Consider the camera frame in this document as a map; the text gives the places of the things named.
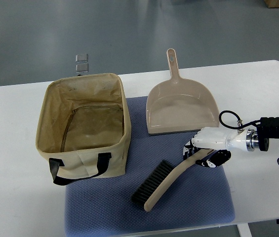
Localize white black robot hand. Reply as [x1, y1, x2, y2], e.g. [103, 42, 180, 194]
[183, 127, 254, 168]

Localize pink hand broom black bristles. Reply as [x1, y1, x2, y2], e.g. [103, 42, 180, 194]
[131, 149, 214, 212]

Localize pink plastic dustpan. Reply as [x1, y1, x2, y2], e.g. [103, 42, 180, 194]
[146, 48, 219, 135]

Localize blue textured cushion mat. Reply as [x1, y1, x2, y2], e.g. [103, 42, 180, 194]
[65, 97, 235, 237]

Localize yellow fabric storage bag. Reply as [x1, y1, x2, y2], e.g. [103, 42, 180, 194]
[36, 73, 131, 186]

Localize upper clear floor plate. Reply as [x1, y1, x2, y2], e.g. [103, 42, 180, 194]
[76, 53, 88, 63]

